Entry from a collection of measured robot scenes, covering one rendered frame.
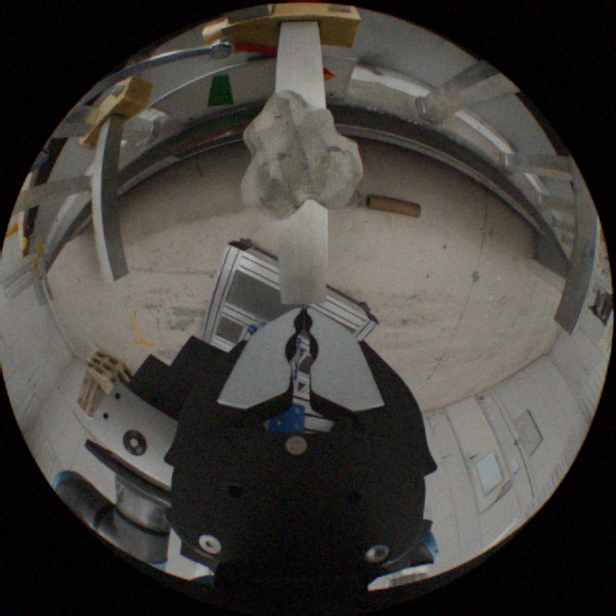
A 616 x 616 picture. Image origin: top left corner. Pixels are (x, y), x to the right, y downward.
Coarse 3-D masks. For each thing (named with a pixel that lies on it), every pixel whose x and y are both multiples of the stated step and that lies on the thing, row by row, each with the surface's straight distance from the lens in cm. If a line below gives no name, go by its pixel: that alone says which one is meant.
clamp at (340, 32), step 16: (272, 16) 23; (288, 16) 23; (304, 16) 23; (320, 16) 23; (336, 16) 23; (352, 16) 24; (208, 32) 26; (224, 32) 24; (240, 32) 24; (256, 32) 24; (272, 32) 24; (320, 32) 24; (336, 32) 24; (352, 32) 24
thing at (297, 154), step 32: (288, 96) 12; (256, 128) 11; (288, 128) 11; (320, 128) 10; (256, 160) 11; (288, 160) 10; (320, 160) 10; (352, 160) 10; (256, 192) 11; (288, 192) 10; (320, 192) 10; (352, 192) 11
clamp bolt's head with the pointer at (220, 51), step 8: (216, 40) 25; (232, 40) 25; (216, 48) 23; (224, 48) 23; (240, 48) 25; (248, 48) 25; (256, 48) 25; (264, 48) 25; (216, 56) 24; (328, 72) 28
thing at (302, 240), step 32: (288, 32) 21; (288, 64) 16; (320, 64) 16; (320, 96) 14; (288, 224) 11; (320, 224) 11; (288, 256) 11; (320, 256) 11; (288, 288) 12; (320, 288) 11
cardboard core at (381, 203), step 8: (368, 200) 101; (376, 200) 95; (384, 200) 97; (392, 200) 100; (400, 200) 103; (368, 208) 97; (376, 208) 97; (384, 208) 98; (392, 208) 99; (400, 208) 101; (408, 208) 103; (416, 208) 106; (416, 216) 109
